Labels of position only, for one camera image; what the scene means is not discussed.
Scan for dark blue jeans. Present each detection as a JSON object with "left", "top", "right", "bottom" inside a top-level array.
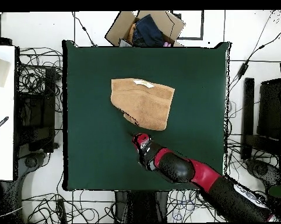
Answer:
[{"left": 132, "top": 13, "right": 165, "bottom": 47}]

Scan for black flat panel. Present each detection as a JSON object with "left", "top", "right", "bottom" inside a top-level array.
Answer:
[{"left": 257, "top": 78, "right": 281, "bottom": 141}]

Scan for black ridged tool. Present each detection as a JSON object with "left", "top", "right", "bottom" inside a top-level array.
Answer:
[{"left": 0, "top": 115, "right": 10, "bottom": 135}]

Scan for white table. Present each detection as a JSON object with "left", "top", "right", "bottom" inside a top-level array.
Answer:
[{"left": 0, "top": 45, "right": 15, "bottom": 181}]

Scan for black equipment rack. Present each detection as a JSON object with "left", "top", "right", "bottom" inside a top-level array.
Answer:
[{"left": 15, "top": 67, "right": 59, "bottom": 153}]

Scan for black upright post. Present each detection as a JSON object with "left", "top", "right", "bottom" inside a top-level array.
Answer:
[{"left": 241, "top": 77, "right": 255, "bottom": 160}]

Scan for black office chair base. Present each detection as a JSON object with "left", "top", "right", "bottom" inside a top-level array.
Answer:
[
  {"left": 245, "top": 158, "right": 281, "bottom": 187},
  {"left": 14, "top": 151, "right": 51, "bottom": 187}
]

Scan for dark green table cloth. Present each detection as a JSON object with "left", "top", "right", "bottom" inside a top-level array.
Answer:
[{"left": 62, "top": 40, "right": 231, "bottom": 192}]

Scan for black power adapter with cable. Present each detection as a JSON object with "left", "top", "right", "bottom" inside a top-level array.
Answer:
[{"left": 229, "top": 25, "right": 281, "bottom": 90}]

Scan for orange terry towel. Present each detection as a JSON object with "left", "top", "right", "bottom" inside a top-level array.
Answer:
[{"left": 110, "top": 78, "right": 175, "bottom": 131}]

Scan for orange cloth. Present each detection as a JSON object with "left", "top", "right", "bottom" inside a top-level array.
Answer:
[{"left": 127, "top": 23, "right": 136, "bottom": 44}]

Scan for brown cardboard box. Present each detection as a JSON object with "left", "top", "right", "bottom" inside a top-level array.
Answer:
[{"left": 104, "top": 10, "right": 186, "bottom": 47}]

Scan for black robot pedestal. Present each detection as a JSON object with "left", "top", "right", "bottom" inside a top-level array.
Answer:
[{"left": 114, "top": 191, "right": 170, "bottom": 222}]

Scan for black power strip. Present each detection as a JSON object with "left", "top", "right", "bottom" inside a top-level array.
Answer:
[{"left": 56, "top": 198, "right": 68, "bottom": 223}]

